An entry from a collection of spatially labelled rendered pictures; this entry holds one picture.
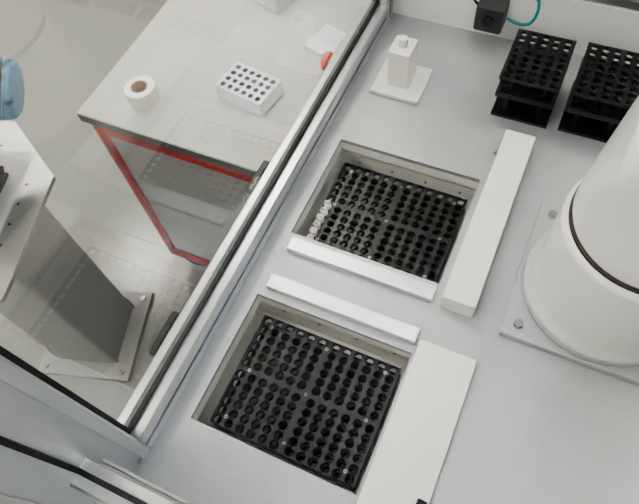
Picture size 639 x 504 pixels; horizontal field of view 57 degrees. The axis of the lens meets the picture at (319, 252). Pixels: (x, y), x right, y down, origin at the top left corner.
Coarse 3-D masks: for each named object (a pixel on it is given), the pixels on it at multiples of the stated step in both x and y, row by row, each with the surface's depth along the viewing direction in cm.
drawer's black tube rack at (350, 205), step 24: (360, 168) 104; (336, 192) 105; (360, 192) 105; (384, 192) 101; (408, 192) 104; (432, 192) 101; (336, 216) 103; (360, 216) 99; (384, 216) 99; (408, 216) 102; (432, 216) 102; (456, 216) 101; (336, 240) 101; (360, 240) 97; (384, 240) 100; (408, 240) 99; (432, 240) 100; (384, 264) 95; (408, 264) 94; (432, 264) 94
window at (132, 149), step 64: (0, 0) 39; (64, 0) 44; (128, 0) 50; (192, 0) 58; (256, 0) 69; (320, 0) 86; (0, 64) 41; (64, 64) 46; (128, 64) 53; (192, 64) 62; (256, 64) 75; (320, 64) 95; (0, 128) 42; (64, 128) 48; (128, 128) 55; (192, 128) 66; (256, 128) 81; (0, 192) 44; (64, 192) 50; (128, 192) 59; (192, 192) 70; (256, 192) 88; (0, 256) 46; (64, 256) 53; (128, 256) 62; (192, 256) 76; (0, 320) 48; (64, 320) 56; (128, 320) 66; (64, 384) 59; (128, 384) 71
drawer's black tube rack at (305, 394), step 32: (288, 352) 88; (320, 352) 91; (352, 352) 88; (256, 384) 86; (288, 384) 86; (320, 384) 89; (352, 384) 85; (384, 384) 85; (224, 416) 84; (256, 416) 84; (288, 416) 87; (320, 416) 86; (352, 416) 83; (288, 448) 84; (320, 448) 81; (352, 448) 81; (352, 480) 82
